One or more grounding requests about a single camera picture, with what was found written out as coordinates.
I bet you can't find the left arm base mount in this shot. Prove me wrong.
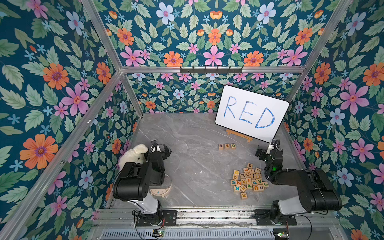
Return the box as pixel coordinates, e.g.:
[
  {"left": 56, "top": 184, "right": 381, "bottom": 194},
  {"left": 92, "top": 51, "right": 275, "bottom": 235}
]
[{"left": 135, "top": 209, "right": 178, "bottom": 227}]

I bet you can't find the wooden K letter block orange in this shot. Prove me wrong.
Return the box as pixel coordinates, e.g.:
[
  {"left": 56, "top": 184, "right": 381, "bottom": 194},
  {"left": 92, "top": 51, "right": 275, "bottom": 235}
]
[{"left": 241, "top": 193, "right": 248, "bottom": 200}]

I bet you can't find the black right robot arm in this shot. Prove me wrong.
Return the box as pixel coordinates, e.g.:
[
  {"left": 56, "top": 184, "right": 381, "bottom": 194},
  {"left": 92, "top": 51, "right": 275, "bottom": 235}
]
[{"left": 256, "top": 139, "right": 343, "bottom": 220}]

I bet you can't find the wooden U letter block orange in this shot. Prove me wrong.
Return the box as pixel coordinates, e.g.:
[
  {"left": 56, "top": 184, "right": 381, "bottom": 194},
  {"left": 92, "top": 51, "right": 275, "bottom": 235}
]
[{"left": 253, "top": 185, "right": 260, "bottom": 192}]

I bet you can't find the black hook rail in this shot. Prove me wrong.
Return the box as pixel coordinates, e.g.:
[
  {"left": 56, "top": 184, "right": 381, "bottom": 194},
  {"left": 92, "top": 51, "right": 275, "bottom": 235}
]
[{"left": 179, "top": 67, "right": 243, "bottom": 75}]

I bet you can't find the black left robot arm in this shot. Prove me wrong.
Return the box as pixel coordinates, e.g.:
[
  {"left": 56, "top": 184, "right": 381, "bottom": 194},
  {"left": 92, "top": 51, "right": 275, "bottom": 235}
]
[{"left": 112, "top": 140, "right": 172, "bottom": 218}]

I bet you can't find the white plush bunny toy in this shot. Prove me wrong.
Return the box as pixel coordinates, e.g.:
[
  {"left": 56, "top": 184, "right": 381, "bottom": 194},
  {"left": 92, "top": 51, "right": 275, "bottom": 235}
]
[{"left": 118, "top": 144, "right": 149, "bottom": 171}]

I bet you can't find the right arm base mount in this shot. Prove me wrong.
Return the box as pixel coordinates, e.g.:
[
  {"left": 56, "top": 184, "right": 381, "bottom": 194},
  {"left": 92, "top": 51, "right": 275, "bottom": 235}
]
[{"left": 252, "top": 203, "right": 297, "bottom": 226}]

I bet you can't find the white whiteboard with RED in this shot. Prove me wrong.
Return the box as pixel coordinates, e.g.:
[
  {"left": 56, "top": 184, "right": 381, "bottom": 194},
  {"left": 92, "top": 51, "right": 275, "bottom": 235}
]
[{"left": 215, "top": 85, "right": 290, "bottom": 142}]

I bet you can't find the round wooden toy clock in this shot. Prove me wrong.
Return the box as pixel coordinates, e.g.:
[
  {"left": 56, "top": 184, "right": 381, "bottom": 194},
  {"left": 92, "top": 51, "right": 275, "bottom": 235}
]
[{"left": 150, "top": 174, "right": 173, "bottom": 198}]

